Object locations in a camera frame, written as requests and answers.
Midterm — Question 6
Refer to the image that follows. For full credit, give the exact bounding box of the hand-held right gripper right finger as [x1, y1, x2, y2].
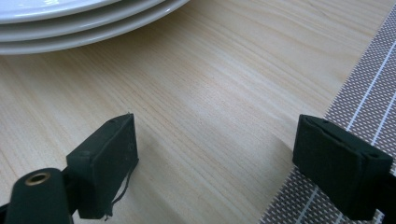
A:
[292, 114, 394, 221]

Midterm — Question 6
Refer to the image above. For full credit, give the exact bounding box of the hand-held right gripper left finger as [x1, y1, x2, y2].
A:
[64, 112, 140, 220]

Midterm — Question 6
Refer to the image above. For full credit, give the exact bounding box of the white round plate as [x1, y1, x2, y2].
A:
[0, 0, 166, 43]
[0, 0, 191, 56]
[0, 0, 121, 25]

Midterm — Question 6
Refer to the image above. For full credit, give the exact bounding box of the grey white striped placemat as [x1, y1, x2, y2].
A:
[258, 4, 396, 224]

